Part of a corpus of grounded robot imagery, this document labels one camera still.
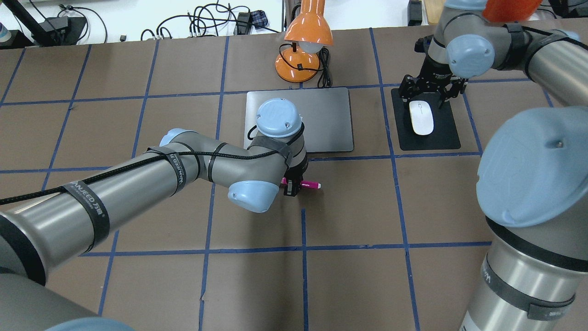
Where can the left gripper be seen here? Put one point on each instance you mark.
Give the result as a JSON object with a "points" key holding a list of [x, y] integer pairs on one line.
{"points": [[299, 168]]}

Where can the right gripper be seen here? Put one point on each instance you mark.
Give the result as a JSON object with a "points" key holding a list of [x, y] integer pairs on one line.
{"points": [[434, 70]]}

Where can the white computer mouse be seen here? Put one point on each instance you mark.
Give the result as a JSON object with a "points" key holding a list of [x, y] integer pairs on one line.
{"points": [[421, 117]]}

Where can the pink highlighter pen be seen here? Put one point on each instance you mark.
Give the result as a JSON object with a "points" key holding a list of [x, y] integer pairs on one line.
{"points": [[310, 185]]}

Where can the black mousepad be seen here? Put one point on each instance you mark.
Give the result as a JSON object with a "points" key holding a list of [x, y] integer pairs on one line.
{"points": [[444, 134]]}

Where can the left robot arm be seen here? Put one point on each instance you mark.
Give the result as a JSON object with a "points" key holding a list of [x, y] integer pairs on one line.
{"points": [[55, 225]]}

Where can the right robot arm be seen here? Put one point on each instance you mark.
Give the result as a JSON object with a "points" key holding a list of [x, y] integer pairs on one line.
{"points": [[533, 176]]}

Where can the silver laptop notebook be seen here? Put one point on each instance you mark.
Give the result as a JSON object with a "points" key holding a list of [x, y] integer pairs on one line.
{"points": [[326, 114]]}

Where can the orange desk lamp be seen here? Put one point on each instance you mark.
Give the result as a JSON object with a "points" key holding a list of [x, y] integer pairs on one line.
{"points": [[304, 53]]}

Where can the black stand base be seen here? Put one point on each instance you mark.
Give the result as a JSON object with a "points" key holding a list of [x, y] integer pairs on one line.
{"points": [[53, 31]]}

